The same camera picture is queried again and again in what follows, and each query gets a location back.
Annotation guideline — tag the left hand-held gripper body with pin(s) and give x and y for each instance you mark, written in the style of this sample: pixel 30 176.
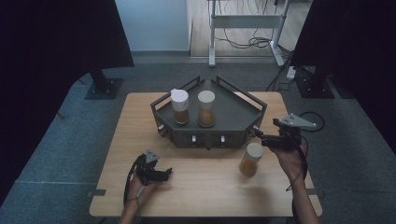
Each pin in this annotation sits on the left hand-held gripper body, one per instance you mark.
pixel 146 169

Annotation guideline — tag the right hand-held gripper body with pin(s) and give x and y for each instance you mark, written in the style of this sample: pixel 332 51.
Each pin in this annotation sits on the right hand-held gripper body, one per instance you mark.
pixel 291 133

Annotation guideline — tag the black corner shelf rack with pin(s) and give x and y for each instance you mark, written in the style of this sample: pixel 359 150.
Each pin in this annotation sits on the black corner shelf rack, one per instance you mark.
pixel 230 115

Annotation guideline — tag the beige-lid slim spice jar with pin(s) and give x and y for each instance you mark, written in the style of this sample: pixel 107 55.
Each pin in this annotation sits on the beige-lid slim spice jar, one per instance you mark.
pixel 206 109

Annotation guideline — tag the white flip-lid spice jar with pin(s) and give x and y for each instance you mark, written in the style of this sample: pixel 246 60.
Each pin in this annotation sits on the white flip-lid spice jar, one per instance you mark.
pixel 180 107

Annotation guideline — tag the person's left hand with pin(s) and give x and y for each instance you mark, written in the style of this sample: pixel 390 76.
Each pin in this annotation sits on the person's left hand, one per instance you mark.
pixel 140 191

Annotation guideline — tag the person's right hand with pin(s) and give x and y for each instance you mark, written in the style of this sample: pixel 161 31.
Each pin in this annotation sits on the person's right hand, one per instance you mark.
pixel 291 165

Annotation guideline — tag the beige-lid orange spice jar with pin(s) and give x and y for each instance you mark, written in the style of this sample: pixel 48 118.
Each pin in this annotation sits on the beige-lid orange spice jar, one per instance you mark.
pixel 250 161

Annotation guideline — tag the white power strip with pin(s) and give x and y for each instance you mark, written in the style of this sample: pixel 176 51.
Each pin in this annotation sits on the white power strip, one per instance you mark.
pixel 291 73

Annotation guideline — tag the black curtain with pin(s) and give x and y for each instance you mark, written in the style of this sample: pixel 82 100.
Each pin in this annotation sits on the black curtain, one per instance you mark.
pixel 46 77
pixel 358 46

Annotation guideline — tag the black stand with base plate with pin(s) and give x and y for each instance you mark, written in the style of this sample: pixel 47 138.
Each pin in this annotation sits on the black stand with base plate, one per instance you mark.
pixel 314 87
pixel 104 88

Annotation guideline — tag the grey table bracket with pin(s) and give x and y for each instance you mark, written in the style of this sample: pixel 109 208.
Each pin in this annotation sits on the grey table bracket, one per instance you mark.
pixel 317 193
pixel 95 193

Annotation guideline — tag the white desk frame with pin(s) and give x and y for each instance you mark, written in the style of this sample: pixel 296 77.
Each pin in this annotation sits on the white desk frame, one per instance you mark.
pixel 246 21

